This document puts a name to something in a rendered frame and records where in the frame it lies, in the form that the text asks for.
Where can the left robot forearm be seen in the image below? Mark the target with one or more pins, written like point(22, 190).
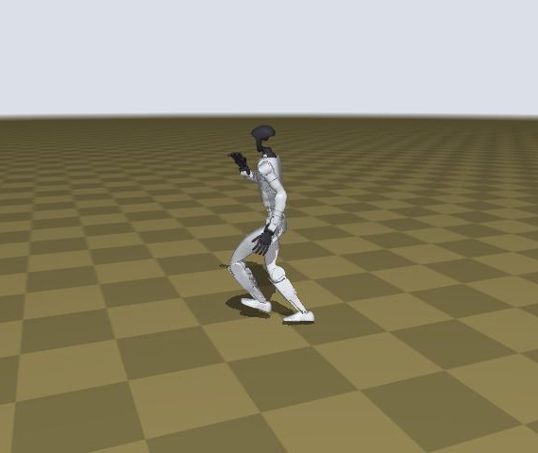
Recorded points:
point(279, 208)

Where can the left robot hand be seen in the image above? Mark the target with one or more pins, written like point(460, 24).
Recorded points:
point(264, 239)

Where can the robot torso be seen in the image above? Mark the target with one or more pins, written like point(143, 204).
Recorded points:
point(267, 194)

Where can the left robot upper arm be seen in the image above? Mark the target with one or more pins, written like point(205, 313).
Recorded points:
point(268, 173)

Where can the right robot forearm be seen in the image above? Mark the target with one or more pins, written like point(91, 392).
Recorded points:
point(251, 177)

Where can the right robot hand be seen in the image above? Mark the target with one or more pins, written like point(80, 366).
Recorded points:
point(241, 161)

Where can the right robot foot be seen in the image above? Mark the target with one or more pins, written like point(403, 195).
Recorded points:
point(300, 317)

